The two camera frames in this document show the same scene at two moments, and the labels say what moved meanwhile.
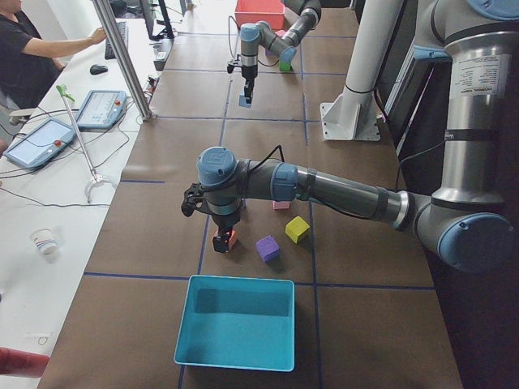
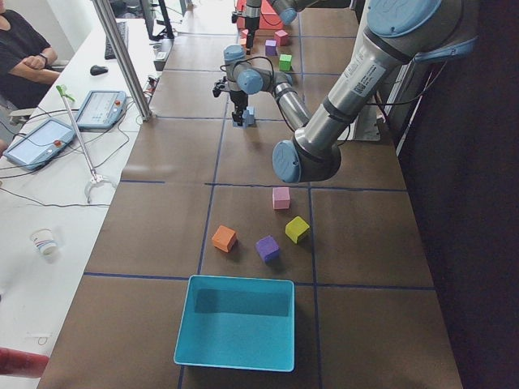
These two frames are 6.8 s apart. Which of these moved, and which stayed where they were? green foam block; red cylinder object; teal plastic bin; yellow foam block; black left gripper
Moved: black left gripper
Stayed: teal plastic bin; green foam block; red cylinder object; yellow foam block
